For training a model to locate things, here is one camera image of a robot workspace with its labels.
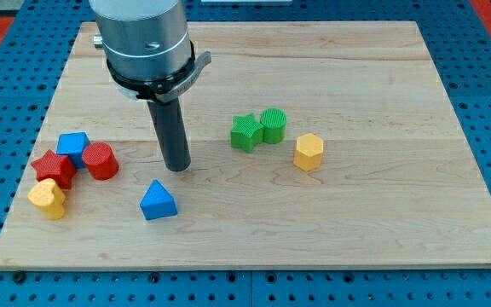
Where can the black clamp ring mount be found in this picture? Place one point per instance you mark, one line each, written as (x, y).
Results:
(165, 89)

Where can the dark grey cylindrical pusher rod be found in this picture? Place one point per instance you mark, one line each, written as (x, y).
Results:
(169, 127)

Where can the green star block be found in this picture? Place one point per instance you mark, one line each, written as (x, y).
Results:
(246, 132)

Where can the green cylinder block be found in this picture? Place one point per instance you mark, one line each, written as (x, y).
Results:
(274, 125)

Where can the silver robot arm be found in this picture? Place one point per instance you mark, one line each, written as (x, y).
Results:
(151, 57)

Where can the red star block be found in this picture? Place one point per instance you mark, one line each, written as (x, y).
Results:
(54, 166)

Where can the red cylinder block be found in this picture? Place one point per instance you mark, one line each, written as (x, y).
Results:
(100, 161)

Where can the blue triangle block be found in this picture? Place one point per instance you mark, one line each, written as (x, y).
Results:
(157, 202)

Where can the blue cube block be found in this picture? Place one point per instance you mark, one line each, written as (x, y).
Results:
(72, 145)

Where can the yellow heart block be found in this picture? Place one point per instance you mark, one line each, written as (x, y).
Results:
(48, 198)

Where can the yellow hexagon block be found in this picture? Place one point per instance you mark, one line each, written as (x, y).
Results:
(309, 151)

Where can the wooden board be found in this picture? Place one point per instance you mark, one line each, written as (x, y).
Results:
(398, 186)

